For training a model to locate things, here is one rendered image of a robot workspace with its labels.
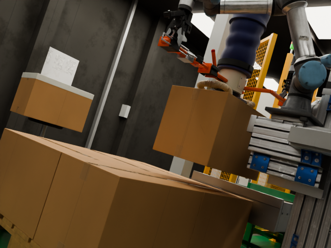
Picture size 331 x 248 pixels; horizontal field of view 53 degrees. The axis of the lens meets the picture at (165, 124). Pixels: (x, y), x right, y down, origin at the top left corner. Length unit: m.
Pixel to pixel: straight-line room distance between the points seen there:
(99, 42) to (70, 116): 4.72
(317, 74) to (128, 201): 0.98
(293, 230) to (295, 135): 0.56
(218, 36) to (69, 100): 1.69
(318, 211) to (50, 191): 1.25
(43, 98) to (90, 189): 2.01
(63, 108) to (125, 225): 2.15
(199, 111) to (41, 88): 1.81
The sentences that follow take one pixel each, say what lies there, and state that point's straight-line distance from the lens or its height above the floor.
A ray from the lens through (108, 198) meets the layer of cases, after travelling 1.28.
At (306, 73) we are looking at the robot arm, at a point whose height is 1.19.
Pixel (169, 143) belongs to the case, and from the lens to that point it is 1.90.
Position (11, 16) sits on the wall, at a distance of 6.97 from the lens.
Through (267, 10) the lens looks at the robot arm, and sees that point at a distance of 1.91.
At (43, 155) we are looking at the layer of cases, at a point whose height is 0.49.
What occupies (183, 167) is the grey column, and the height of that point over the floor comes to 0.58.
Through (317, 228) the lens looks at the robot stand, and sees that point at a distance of 1.81.
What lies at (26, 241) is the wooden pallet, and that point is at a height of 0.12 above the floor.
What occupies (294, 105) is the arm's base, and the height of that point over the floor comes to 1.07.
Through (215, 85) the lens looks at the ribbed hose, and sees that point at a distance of 1.98.
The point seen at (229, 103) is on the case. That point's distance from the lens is 1.79.
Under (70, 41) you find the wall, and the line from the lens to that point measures 7.53.
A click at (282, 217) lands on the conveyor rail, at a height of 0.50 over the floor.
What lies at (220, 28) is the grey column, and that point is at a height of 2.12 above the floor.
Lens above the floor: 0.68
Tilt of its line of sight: 5 degrees up
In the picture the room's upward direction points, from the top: 17 degrees clockwise
